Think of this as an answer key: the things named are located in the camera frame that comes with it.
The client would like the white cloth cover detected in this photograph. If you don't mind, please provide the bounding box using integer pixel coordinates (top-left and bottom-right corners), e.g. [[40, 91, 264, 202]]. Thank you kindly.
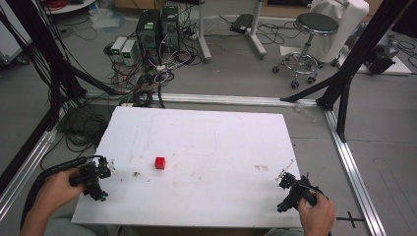
[[308, 0, 370, 64]]

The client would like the white power supply unit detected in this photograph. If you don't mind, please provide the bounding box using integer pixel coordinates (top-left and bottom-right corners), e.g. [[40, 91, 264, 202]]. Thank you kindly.
[[110, 35, 128, 63], [121, 38, 138, 67]]

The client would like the white table leg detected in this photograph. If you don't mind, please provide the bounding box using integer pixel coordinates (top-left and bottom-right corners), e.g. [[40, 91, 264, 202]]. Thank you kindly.
[[196, 0, 212, 64], [246, 0, 268, 61]]

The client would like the person's right hand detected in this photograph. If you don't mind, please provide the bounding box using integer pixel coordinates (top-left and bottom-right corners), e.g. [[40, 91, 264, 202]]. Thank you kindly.
[[297, 192, 336, 236]]

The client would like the aluminium floor rail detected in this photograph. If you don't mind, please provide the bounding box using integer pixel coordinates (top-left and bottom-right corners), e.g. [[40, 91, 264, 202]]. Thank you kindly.
[[323, 107, 388, 236], [0, 107, 67, 221], [82, 91, 319, 108]]

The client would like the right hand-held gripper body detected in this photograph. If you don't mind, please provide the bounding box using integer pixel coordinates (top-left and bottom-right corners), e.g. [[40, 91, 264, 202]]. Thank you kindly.
[[276, 175, 327, 213]]

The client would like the white table board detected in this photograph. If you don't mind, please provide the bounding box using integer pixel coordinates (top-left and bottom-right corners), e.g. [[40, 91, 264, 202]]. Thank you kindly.
[[71, 105, 304, 229]]

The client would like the black computer tower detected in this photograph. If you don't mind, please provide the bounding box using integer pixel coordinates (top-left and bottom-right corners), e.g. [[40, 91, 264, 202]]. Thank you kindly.
[[160, 5, 181, 53], [135, 9, 162, 67]]

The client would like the black round stool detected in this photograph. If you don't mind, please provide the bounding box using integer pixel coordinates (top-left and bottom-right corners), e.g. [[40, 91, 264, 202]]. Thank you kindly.
[[271, 12, 340, 90]]

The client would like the flat black box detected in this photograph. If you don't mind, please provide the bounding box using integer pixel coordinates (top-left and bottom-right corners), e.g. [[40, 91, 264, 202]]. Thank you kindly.
[[229, 13, 256, 35]]

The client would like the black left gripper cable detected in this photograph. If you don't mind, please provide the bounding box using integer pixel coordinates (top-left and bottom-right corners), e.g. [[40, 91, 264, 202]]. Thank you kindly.
[[20, 154, 105, 230]]

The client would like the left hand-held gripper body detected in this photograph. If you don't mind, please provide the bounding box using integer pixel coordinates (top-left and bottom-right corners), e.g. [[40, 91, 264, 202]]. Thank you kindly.
[[69, 161, 109, 203]]

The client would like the tangle of floor cables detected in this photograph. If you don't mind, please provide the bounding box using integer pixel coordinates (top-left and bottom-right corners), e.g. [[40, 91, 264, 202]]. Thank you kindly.
[[58, 6, 205, 155]]

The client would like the person's left hand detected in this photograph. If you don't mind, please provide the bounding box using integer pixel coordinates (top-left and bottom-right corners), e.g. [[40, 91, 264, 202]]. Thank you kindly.
[[38, 168, 88, 213]]

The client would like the black frame post with cables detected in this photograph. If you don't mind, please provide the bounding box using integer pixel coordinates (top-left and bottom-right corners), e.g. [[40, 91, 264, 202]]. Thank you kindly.
[[0, 0, 126, 132]]

